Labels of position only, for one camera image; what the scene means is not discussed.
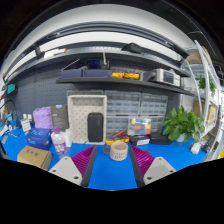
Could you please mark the blue printed box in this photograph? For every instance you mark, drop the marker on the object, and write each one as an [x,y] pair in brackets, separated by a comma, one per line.
[39,138]

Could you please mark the beige patterned mug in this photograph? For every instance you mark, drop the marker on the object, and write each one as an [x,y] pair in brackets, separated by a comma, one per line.
[117,151]

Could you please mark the yellow tool on shelf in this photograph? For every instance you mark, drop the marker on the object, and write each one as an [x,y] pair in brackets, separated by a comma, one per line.
[124,74]

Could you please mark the grey drawer cabinet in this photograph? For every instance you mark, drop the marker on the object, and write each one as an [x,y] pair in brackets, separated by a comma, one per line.
[121,105]

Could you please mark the white pegboard tray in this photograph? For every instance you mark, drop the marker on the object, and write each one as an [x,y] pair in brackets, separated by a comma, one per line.
[79,106]

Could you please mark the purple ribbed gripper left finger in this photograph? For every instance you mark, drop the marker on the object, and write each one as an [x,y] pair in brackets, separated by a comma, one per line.
[76,169]

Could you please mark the grey bench instrument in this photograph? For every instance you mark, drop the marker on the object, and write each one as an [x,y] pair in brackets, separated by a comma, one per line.
[162,76]

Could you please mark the clear bottle with purple cap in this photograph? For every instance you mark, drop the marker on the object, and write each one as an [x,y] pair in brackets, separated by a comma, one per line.
[59,142]

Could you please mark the white metal rack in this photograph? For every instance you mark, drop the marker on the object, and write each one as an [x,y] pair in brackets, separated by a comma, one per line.
[206,89]

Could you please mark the green potted plant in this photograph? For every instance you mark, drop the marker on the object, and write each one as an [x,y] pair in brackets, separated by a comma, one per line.
[180,122]

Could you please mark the flat black box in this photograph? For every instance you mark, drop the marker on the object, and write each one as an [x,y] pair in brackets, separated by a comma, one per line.
[158,138]

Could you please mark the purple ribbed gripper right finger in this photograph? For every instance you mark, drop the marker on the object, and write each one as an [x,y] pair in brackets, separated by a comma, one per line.
[148,169]

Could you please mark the dark grey wall shelf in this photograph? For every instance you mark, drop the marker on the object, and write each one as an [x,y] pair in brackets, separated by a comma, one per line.
[111,83]

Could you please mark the yellow multimeter with red leads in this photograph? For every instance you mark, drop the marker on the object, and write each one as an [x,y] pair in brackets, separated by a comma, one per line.
[118,137]

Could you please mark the purple plastic bag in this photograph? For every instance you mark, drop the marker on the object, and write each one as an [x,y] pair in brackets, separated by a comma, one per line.
[42,118]

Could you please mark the black portable speaker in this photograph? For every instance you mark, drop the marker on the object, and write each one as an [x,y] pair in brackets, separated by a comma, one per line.
[95,127]

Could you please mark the white power adapter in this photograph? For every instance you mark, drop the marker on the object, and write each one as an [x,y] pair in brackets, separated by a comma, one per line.
[196,148]

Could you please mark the dark grey product box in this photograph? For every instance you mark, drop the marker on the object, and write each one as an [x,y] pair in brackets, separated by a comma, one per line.
[59,115]

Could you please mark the small black labelled box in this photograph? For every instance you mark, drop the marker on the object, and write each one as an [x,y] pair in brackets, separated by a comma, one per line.
[138,140]

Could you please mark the small white bottle box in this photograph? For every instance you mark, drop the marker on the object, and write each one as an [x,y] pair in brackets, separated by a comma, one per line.
[25,123]

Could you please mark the brown cardboard box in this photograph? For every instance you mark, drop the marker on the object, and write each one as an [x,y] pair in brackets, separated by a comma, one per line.
[36,157]

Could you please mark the clear organizer with coloured parts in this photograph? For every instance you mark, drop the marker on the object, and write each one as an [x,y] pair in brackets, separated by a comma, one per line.
[139,126]

